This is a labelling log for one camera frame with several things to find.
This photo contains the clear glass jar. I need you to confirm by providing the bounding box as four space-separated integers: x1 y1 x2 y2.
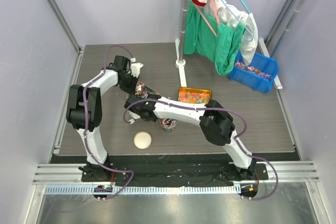
160 119 176 132

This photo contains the round wooden jar lid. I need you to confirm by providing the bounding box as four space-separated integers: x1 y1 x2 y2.
133 131 152 150

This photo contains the gold tin of gummy candies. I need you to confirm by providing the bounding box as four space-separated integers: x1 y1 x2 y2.
177 87 212 104

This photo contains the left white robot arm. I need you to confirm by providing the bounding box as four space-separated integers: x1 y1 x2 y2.
66 56 143 182

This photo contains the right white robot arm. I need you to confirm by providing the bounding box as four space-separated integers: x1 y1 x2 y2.
124 95 256 179

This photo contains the green cloth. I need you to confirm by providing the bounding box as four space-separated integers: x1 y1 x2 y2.
184 1 245 76

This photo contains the blue plastic bin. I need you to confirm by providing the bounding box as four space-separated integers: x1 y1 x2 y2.
228 51 279 93

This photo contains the white cloth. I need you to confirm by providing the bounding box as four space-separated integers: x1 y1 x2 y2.
207 0 259 65

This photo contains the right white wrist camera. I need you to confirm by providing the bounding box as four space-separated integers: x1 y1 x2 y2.
128 111 141 124

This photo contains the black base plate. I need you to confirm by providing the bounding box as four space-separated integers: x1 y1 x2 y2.
79 154 269 187

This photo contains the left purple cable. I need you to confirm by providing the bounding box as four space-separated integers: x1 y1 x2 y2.
82 45 136 200

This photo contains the white slotted cable duct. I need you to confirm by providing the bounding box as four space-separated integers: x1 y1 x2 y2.
45 184 241 196

